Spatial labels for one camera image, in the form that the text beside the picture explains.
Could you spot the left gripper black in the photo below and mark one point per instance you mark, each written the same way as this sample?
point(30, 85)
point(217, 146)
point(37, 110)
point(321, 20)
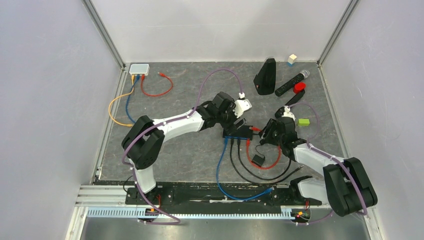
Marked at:
point(234, 119)

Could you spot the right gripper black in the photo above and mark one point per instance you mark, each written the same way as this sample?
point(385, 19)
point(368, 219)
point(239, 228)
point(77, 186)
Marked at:
point(265, 134)

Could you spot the black network switch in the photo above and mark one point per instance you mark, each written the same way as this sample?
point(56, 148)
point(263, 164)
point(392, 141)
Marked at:
point(244, 133)

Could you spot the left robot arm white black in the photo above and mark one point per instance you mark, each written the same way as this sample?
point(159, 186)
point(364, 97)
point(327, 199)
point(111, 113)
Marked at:
point(144, 141)

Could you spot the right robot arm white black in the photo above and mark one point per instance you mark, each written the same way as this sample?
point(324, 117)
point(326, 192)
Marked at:
point(345, 187)

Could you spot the black power adapter plug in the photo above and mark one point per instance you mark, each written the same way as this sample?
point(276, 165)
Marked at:
point(258, 160)

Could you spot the green block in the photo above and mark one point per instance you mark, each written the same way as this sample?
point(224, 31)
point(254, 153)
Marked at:
point(304, 122)

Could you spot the black microphone lower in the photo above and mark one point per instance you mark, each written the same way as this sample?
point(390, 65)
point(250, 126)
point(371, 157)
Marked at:
point(296, 98)

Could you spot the black microphone silver head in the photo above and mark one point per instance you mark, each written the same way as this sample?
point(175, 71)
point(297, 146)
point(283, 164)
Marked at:
point(303, 74)

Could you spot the red round cap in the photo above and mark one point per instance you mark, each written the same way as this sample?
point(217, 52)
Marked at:
point(299, 87)

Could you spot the black wedge shaped stand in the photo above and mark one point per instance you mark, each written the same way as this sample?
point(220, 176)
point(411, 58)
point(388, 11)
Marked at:
point(265, 80)

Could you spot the white blue block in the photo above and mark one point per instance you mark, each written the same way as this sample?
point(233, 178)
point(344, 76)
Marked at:
point(291, 59)

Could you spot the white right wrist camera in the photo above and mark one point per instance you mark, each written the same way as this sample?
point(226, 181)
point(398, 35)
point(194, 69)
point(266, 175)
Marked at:
point(287, 113)

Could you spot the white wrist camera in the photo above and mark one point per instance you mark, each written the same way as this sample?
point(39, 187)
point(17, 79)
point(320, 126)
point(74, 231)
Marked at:
point(287, 113)
point(242, 104)

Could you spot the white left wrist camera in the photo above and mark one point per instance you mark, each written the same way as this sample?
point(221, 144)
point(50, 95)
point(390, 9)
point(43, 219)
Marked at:
point(242, 104)

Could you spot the white network switch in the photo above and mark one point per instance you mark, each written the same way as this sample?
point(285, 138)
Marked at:
point(139, 69)

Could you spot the aluminium frame rail front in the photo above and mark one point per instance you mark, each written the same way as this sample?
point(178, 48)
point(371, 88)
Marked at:
point(103, 201)

